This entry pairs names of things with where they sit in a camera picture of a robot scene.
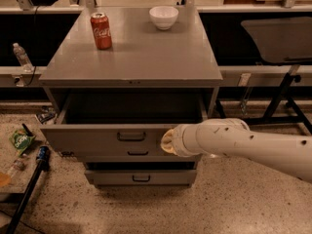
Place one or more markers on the clear plastic water bottle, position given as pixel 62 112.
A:
pixel 23 58

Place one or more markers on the grey bottom drawer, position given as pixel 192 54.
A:
pixel 155 177

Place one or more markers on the grey metal drawer cabinet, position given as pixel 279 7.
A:
pixel 142 59

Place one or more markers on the grey middle drawer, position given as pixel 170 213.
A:
pixel 136 156

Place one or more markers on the dark grey stand tray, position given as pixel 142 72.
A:
pixel 281 41

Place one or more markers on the red soda can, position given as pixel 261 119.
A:
pixel 101 30

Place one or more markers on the black metal stand frame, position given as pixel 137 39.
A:
pixel 262 95

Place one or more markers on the green chip bag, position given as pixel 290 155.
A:
pixel 21 140

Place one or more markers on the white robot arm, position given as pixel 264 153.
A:
pixel 288 154

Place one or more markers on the white ceramic bowl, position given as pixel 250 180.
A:
pixel 163 17

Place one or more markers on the crumpled clear plastic bottle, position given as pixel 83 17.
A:
pixel 19 165

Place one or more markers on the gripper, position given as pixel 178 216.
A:
pixel 178 141

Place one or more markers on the grey top drawer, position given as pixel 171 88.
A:
pixel 95 126

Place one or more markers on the grey drawer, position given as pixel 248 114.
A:
pixel 136 156
pixel 155 177
pixel 95 126

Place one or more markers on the dark snack packet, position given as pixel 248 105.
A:
pixel 47 113

